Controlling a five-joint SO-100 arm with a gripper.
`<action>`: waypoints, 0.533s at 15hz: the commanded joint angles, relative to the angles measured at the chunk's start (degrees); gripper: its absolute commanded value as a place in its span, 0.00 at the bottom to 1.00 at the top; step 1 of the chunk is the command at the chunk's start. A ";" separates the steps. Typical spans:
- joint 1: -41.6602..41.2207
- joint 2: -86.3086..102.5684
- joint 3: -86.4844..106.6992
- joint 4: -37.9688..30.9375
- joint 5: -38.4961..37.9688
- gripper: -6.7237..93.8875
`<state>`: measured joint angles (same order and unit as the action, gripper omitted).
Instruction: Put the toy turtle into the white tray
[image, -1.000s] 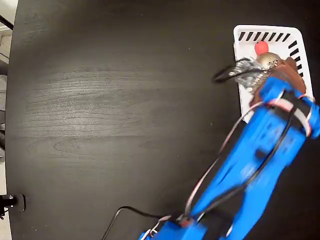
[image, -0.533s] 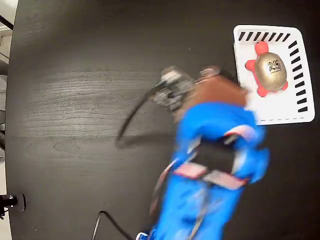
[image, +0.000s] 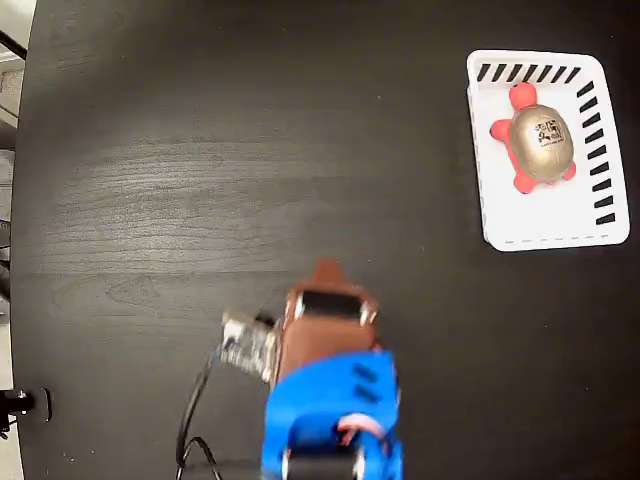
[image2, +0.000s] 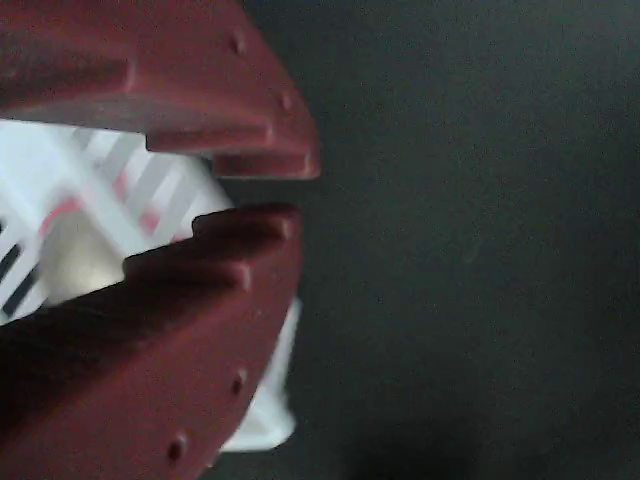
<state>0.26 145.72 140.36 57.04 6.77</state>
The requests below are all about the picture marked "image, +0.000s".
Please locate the red turtle toy gold shell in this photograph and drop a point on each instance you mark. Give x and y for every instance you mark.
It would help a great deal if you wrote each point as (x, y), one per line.
(540, 140)

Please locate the black metal rod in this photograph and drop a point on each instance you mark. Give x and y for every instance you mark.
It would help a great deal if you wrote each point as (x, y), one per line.
(12, 45)

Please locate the small gripper camera board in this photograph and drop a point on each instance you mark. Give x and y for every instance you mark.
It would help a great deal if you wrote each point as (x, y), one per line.
(250, 345)

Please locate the white plastic basket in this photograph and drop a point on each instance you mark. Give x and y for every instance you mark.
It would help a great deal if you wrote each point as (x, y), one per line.
(545, 215)

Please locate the black table clamp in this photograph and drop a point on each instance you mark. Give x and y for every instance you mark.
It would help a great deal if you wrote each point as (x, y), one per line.
(20, 402)

